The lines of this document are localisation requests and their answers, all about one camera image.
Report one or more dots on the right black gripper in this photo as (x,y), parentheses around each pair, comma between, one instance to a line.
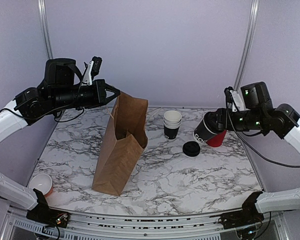
(224,120)

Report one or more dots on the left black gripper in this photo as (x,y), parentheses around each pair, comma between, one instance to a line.
(100,98)

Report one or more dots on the brown paper bag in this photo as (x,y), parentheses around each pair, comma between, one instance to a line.
(123,143)

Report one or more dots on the single black paper cup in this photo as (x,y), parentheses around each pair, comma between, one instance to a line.
(208,127)

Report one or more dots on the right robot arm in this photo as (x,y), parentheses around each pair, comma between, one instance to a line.
(271,134)

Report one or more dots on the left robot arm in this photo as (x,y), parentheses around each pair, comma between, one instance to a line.
(25,109)

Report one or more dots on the red cylindrical container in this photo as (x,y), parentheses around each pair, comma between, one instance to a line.
(217,140)

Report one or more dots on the stack of paper cups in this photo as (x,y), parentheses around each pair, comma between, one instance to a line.
(172,120)

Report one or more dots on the orange white bowl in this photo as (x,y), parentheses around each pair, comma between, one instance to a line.
(42,182)

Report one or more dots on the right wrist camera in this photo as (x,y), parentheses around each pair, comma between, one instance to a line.
(234,99)

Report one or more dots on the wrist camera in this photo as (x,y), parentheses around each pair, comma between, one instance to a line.
(91,70)
(234,99)

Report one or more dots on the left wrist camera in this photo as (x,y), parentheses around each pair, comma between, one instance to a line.
(91,70)

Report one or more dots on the right aluminium frame post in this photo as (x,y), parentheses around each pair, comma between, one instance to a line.
(250,32)

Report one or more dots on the aluminium frame post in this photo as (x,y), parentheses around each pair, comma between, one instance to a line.
(250,32)
(45,28)

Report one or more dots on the left aluminium frame post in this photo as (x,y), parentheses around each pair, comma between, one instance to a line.
(45,28)

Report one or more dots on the front aluminium rail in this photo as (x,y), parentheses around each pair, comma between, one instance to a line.
(145,225)

